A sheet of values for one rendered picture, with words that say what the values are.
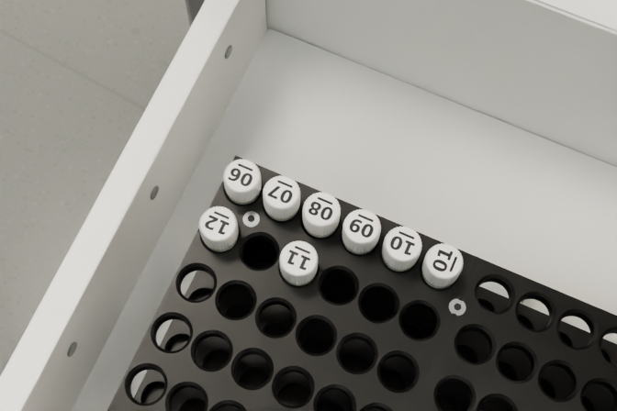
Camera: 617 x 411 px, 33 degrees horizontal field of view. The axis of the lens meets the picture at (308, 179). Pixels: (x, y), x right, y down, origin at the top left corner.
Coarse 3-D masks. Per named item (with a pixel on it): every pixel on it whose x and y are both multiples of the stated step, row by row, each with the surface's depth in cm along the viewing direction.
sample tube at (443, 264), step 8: (432, 248) 33; (440, 248) 33; (448, 248) 33; (432, 256) 33; (440, 256) 33; (448, 256) 33; (456, 256) 33; (424, 264) 33; (432, 264) 33; (440, 264) 33; (448, 264) 33; (456, 264) 33; (424, 272) 34; (432, 272) 33; (440, 272) 33; (448, 272) 33; (456, 272) 33; (432, 280) 34; (440, 280) 33; (448, 280) 33; (440, 288) 34
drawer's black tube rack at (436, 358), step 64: (192, 256) 34; (256, 256) 37; (320, 256) 34; (192, 320) 34; (256, 320) 34; (320, 320) 34; (384, 320) 34; (448, 320) 34; (128, 384) 33; (192, 384) 33; (256, 384) 36; (320, 384) 33; (384, 384) 33; (448, 384) 36; (512, 384) 33; (576, 384) 33
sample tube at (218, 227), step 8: (216, 208) 34; (224, 208) 34; (208, 216) 34; (216, 216) 34; (224, 216) 34; (232, 216) 34; (200, 224) 34; (208, 224) 34; (216, 224) 34; (224, 224) 34; (232, 224) 34; (200, 232) 34; (208, 232) 33; (216, 232) 33; (224, 232) 33; (232, 232) 34; (208, 240) 34; (216, 240) 33; (224, 240) 34; (232, 240) 34; (216, 248) 34; (224, 248) 34
